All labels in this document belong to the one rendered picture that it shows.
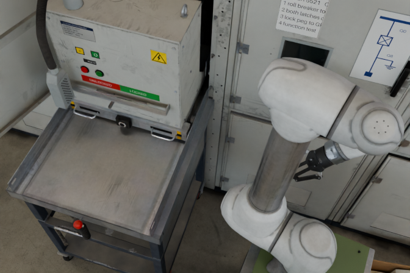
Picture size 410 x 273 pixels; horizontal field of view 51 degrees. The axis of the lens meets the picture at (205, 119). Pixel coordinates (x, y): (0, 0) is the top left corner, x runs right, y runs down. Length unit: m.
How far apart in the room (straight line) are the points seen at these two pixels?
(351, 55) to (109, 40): 0.82
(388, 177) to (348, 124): 1.22
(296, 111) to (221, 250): 1.63
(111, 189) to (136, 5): 0.69
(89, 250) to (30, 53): 1.03
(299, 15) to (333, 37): 0.14
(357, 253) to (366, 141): 0.86
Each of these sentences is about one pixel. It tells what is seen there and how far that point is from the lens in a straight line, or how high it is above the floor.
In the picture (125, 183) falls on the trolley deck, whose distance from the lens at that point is 1.70.
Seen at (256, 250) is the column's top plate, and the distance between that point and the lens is 1.69.
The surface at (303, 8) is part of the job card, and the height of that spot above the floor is 1.44.
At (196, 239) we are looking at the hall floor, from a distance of 2.49.
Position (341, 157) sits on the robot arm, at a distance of 1.53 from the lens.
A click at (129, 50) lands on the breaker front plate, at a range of 1.48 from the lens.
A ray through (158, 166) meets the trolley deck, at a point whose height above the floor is 0.85.
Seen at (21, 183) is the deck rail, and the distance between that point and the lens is 1.80.
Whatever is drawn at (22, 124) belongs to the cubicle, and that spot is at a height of 0.15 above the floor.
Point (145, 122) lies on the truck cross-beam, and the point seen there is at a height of 0.92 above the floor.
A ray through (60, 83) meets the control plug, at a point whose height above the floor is 1.14.
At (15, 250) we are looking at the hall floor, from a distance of 2.65.
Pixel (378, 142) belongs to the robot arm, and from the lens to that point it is 0.90.
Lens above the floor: 2.33
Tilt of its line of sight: 53 degrees down
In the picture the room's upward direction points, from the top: 3 degrees clockwise
